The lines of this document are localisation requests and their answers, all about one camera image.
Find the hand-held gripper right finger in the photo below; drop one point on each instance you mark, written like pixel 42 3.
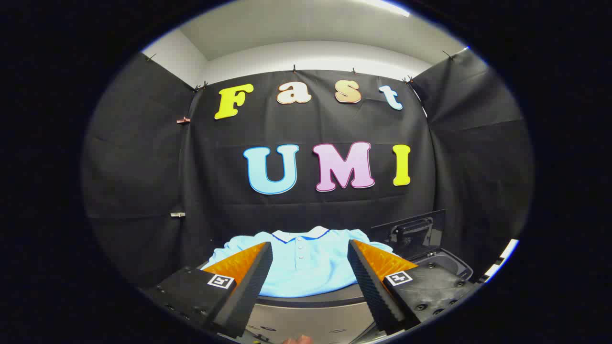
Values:
pixel 373 286

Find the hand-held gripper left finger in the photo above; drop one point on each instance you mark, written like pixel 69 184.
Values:
pixel 248 291

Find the dark washing machine lid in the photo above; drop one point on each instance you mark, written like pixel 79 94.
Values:
pixel 406 234

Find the light blue polo shirt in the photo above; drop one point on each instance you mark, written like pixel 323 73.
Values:
pixel 311 272

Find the grey washing machine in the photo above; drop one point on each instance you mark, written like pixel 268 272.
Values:
pixel 449 265

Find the white board with black marks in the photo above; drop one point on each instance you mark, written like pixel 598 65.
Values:
pixel 504 255

